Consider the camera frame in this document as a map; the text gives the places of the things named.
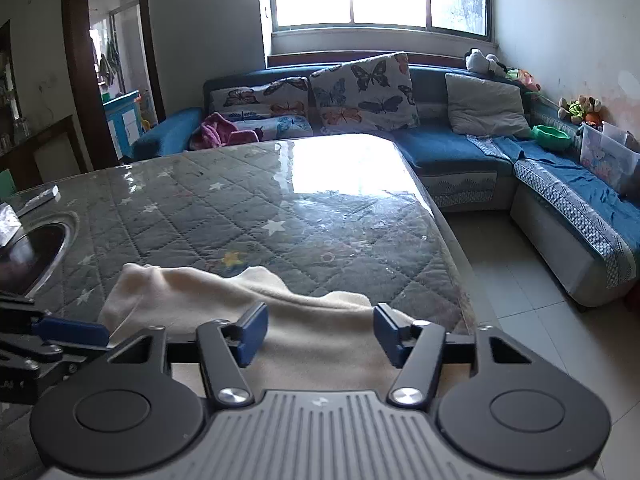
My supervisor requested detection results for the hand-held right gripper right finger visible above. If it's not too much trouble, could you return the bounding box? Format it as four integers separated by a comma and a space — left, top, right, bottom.
374, 302, 533, 407

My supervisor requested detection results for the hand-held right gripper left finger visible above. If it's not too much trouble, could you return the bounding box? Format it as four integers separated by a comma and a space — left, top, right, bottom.
107, 302, 271, 408

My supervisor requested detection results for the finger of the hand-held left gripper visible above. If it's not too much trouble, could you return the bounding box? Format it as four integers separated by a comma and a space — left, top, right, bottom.
0, 332, 77, 377
0, 294, 111, 350

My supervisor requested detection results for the cream sweatshirt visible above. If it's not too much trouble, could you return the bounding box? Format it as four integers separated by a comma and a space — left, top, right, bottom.
97, 262, 431, 401

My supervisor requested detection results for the black round induction cooktop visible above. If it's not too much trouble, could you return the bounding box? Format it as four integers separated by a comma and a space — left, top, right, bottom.
0, 212, 81, 297

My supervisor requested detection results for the pink white tissue pack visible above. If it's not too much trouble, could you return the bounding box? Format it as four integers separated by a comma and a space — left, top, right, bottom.
0, 202, 23, 248

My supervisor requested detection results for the grey star quilted table cover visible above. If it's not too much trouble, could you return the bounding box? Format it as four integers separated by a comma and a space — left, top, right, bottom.
0, 132, 478, 480

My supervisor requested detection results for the white remote control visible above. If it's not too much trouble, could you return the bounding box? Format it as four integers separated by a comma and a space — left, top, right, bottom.
22, 186, 62, 209

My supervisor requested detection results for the dark wooden sideboard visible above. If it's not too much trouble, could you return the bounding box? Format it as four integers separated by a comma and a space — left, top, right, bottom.
0, 115, 88, 191

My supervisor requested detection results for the blue corner sofa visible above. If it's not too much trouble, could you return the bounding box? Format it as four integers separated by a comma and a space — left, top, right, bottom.
132, 62, 640, 311

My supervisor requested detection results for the pink cloth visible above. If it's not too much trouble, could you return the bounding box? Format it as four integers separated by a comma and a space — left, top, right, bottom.
200, 112, 261, 151

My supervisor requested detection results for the blue cabinet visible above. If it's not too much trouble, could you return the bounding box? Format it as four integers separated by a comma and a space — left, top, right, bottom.
103, 91, 143, 161

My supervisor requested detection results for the long butterfly print pillow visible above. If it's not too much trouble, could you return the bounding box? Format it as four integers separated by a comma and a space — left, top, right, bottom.
209, 77, 313, 143

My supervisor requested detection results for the square butterfly print pillow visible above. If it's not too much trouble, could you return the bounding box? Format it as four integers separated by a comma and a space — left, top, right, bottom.
309, 52, 421, 133

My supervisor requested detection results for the grey pillow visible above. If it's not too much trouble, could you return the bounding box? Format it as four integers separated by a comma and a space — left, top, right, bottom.
445, 72, 533, 138

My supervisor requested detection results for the green bowl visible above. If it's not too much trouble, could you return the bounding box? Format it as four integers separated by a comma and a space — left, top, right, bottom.
531, 125, 572, 151

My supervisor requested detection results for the hanging cloth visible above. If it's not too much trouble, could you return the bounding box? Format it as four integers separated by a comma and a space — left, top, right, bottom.
97, 40, 121, 86

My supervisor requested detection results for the clear plastic storage box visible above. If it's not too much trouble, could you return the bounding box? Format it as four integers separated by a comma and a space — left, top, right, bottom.
580, 120, 640, 196

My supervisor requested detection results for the panda plush toy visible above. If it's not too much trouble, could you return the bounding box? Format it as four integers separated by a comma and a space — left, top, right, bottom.
465, 49, 508, 78

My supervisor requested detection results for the pink plush toy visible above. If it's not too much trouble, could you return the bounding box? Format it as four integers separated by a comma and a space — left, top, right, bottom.
507, 67, 542, 93

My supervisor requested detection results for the brown green plush toy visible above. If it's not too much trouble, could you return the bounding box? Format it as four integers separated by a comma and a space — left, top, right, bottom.
557, 95, 603, 126

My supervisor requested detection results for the dark wooden door frame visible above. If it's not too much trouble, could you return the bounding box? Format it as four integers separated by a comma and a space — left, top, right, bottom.
61, 0, 166, 171

